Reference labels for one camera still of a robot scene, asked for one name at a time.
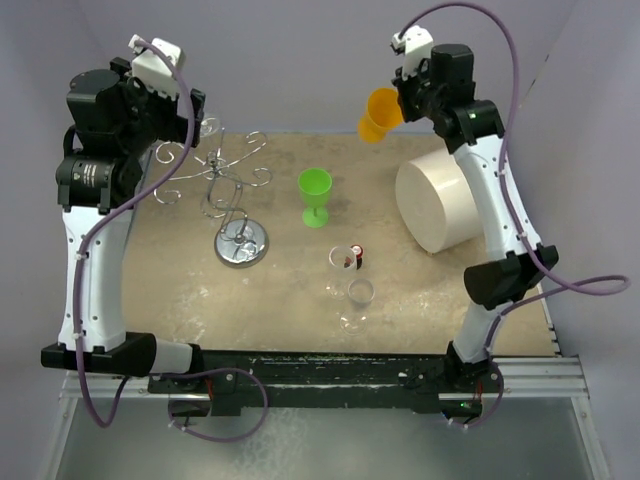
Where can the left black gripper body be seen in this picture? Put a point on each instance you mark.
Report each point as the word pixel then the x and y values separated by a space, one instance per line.
pixel 154 114

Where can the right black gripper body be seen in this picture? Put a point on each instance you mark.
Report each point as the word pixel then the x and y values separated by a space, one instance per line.
pixel 417 98

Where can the clear wine glass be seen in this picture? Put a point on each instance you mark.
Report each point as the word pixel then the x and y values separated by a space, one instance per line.
pixel 209 126
pixel 353 319

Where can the orange plastic wine glass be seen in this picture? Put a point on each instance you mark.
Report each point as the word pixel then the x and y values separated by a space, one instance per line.
pixel 382 115

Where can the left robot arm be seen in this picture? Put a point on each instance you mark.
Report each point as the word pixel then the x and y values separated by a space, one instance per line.
pixel 118 114

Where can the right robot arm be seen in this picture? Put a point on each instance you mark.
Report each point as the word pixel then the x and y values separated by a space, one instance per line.
pixel 474 134

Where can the green plastic wine glass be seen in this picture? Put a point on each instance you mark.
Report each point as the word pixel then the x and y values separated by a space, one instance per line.
pixel 315 186

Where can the clear wine glass front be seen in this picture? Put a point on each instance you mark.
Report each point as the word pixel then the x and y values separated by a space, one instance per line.
pixel 353 319

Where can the white cylindrical container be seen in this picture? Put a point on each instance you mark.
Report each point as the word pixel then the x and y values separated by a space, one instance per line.
pixel 435 202

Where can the small red capped bottle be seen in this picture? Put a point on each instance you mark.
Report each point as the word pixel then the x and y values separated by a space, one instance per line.
pixel 358 252

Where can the clear glass with red item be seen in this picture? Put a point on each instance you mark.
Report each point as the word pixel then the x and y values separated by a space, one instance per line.
pixel 342 267

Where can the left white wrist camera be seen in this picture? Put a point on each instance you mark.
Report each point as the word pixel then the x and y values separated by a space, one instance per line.
pixel 152 71

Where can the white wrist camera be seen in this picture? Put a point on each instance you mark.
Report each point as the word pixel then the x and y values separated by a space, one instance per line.
pixel 414 45
pixel 152 71

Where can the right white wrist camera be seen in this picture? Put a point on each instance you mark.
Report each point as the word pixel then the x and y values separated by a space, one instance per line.
pixel 414 45

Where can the silver wire glass rack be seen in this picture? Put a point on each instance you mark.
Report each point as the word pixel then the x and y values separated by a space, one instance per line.
pixel 240 241

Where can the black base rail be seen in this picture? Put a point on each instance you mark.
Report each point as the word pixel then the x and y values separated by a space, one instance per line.
pixel 422 383

